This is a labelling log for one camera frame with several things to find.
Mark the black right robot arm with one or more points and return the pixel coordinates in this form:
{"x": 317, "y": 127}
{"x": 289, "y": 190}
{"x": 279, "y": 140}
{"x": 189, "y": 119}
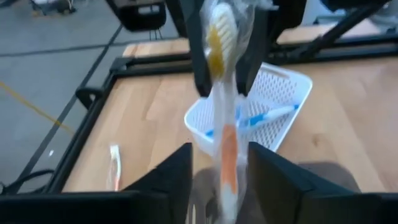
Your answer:
{"x": 289, "y": 15}

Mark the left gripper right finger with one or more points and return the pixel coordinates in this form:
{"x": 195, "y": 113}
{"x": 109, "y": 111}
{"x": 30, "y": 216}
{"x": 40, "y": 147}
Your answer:
{"x": 273, "y": 183}

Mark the white paper scrap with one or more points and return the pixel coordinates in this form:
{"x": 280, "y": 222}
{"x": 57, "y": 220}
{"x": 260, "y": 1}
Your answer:
{"x": 51, "y": 152}

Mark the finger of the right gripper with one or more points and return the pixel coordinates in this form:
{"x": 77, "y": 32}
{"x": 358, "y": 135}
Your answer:
{"x": 197, "y": 46}
{"x": 255, "y": 53}

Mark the blue white toothbrush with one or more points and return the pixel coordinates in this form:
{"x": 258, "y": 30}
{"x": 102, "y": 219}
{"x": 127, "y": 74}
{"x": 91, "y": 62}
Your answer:
{"x": 267, "y": 116}

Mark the white perforated plastic basket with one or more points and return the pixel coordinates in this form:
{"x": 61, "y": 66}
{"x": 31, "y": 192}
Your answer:
{"x": 280, "y": 84}

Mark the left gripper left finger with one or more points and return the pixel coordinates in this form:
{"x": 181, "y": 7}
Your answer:
{"x": 177, "y": 180}

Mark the orange white toothbrush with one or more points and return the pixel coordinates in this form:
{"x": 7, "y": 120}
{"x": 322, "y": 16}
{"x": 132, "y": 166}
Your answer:
{"x": 115, "y": 161}
{"x": 229, "y": 155}

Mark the grey translucent plastic bin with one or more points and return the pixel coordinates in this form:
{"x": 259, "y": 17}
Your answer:
{"x": 329, "y": 175}

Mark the black box on stand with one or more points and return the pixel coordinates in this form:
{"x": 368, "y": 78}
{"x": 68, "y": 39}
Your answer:
{"x": 136, "y": 18}

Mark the black aluminium table frame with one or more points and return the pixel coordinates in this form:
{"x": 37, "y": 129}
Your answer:
{"x": 93, "y": 102}

